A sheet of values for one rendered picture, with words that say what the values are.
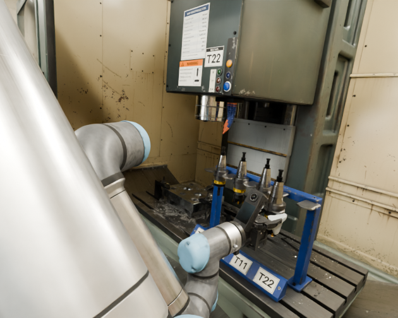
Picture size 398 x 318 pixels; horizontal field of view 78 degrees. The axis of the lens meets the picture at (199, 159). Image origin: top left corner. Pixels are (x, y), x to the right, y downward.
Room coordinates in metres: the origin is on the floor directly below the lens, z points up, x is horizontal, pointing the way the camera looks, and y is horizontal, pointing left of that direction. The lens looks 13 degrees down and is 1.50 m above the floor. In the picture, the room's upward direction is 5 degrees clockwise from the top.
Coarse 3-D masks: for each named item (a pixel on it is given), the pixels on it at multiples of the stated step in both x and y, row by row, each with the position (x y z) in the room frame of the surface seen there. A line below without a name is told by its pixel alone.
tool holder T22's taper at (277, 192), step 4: (276, 184) 0.70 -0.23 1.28; (280, 184) 0.70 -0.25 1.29; (272, 188) 0.71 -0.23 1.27; (276, 188) 0.70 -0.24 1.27; (280, 188) 0.70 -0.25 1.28; (272, 192) 0.70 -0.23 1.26; (276, 192) 0.70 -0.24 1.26; (280, 192) 0.70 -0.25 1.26; (272, 196) 0.70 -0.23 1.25; (276, 196) 0.69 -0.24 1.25; (280, 196) 0.69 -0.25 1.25; (268, 200) 0.71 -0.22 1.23; (272, 200) 0.70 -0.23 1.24; (276, 200) 0.69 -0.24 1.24; (280, 200) 0.69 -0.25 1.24; (276, 204) 0.69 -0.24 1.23; (280, 204) 0.69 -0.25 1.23
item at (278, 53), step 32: (192, 0) 1.14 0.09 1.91; (224, 0) 1.00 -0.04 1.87; (256, 0) 0.98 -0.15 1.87; (288, 0) 1.11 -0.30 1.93; (320, 0) 1.23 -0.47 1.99; (224, 32) 0.99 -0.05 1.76; (256, 32) 1.00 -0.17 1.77; (288, 32) 1.14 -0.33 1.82; (320, 32) 1.33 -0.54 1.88; (224, 64) 0.98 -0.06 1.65; (256, 64) 1.01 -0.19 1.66; (288, 64) 1.16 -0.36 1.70; (224, 96) 1.06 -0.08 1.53; (256, 96) 1.04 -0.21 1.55; (288, 96) 1.19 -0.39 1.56
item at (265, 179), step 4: (264, 168) 0.86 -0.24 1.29; (268, 168) 0.86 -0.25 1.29; (264, 172) 0.85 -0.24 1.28; (268, 172) 0.85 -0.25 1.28; (264, 176) 0.85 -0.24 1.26; (268, 176) 0.85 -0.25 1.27; (260, 180) 0.86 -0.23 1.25; (264, 180) 0.85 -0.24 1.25; (268, 180) 0.85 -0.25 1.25; (260, 184) 0.85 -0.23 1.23; (264, 184) 0.84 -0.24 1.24; (268, 184) 0.85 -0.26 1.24
